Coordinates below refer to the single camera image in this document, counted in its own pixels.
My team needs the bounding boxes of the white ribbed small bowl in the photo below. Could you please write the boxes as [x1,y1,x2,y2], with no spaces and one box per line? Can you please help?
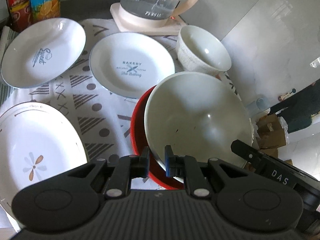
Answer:
[176,25,232,76]

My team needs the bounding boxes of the clear plastic bottle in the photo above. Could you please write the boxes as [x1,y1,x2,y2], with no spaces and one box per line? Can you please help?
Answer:
[246,96,270,118]

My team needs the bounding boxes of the red bowl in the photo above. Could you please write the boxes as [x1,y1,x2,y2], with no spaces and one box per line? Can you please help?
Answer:
[130,86,184,190]

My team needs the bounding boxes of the black gripper DAS label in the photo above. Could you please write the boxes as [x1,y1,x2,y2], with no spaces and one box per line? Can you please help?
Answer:
[231,140,320,238]

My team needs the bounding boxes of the patterned white table cloth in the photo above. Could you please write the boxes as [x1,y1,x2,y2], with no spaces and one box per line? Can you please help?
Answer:
[0,18,242,233]

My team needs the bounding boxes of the white plate flower print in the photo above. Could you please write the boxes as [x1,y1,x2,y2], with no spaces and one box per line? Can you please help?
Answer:
[0,101,89,205]

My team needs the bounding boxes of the large cream ceramic bowl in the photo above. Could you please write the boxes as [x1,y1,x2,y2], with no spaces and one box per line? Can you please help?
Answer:
[144,72,253,168]

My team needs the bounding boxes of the cream kettle base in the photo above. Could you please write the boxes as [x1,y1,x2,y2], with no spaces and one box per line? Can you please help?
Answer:
[110,3,187,36]

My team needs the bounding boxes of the dark green sofa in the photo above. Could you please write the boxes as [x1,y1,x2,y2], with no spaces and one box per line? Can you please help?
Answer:
[268,80,319,134]

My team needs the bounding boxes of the white plate Bakery print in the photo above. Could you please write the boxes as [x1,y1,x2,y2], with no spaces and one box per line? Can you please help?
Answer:
[89,32,175,99]

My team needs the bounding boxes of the white plate Sweet print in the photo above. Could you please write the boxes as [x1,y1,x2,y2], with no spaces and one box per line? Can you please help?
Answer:
[1,18,86,88]

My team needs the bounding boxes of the cardboard boxes on floor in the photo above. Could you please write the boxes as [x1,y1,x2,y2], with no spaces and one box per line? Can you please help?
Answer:
[257,114,286,158]

